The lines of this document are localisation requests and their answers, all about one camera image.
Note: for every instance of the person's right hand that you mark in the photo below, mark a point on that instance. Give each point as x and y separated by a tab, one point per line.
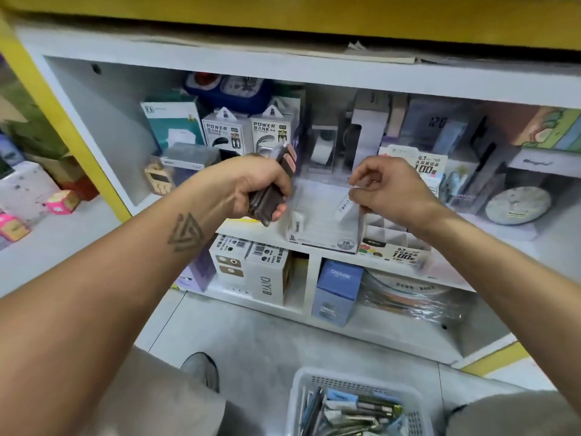
395	190

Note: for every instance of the person's left hand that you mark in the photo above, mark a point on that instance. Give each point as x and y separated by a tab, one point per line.
236	181

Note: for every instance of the dark grey refill packets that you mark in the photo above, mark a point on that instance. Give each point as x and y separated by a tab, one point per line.
268	193

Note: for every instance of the grey white refill packet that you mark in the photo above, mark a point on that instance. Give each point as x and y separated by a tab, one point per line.
345	209

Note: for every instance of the white shelf with yellow trim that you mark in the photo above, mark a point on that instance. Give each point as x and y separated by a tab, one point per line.
300	70

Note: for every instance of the white plastic basket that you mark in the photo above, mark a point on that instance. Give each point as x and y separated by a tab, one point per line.
309	377

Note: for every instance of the pile of lead refill packets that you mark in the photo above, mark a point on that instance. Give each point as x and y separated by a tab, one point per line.
349	413

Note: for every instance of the person's right forearm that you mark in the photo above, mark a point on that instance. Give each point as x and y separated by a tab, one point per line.
508	295

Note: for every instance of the person's left forearm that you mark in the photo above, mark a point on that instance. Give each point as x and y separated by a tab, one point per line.
100	304

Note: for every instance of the white hanging accessory box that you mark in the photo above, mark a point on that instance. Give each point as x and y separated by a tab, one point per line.
270	130
227	131

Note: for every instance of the white refill display box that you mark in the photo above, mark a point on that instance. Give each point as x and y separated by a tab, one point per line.
395	245

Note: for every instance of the clear boxed dark clock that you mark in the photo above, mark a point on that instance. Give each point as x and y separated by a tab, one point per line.
186	159

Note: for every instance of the white tall box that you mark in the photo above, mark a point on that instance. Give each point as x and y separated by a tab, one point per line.
368	131

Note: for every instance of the grey digital clock box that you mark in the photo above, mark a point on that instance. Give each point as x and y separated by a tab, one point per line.
436	127

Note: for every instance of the small tan alarm clock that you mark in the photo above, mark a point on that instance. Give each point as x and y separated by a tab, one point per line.
159	177

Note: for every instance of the clear plastic tray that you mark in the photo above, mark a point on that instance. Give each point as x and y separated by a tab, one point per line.
313	213

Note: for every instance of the tape dispenser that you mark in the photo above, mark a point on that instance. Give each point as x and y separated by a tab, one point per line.
322	145

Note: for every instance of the teal white box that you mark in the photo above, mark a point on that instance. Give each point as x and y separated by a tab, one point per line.
172	122

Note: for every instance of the large white cardboard box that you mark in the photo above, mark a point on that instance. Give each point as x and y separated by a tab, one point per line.
250	268

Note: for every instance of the purple box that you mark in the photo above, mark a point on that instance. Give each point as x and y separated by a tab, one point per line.
198	268

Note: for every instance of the stack of wrapped discs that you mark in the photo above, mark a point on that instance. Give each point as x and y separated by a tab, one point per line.
418	295

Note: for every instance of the blue small carton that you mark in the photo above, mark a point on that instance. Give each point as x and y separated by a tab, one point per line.
336	290

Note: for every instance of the white round clock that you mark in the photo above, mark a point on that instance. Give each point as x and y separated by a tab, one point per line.
517	204

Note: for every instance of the flat cardboard sheets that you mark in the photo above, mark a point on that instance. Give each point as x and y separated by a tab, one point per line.
408	54

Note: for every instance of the white long box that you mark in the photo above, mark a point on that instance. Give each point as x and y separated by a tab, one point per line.
545	161

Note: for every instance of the pastel sticky notes pack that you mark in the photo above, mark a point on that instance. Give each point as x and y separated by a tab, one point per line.
545	127

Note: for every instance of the grey sneaker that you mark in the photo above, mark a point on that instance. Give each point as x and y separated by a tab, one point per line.
201	367

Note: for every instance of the assorted small colourful boxes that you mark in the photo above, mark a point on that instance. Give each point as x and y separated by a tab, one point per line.
27	186

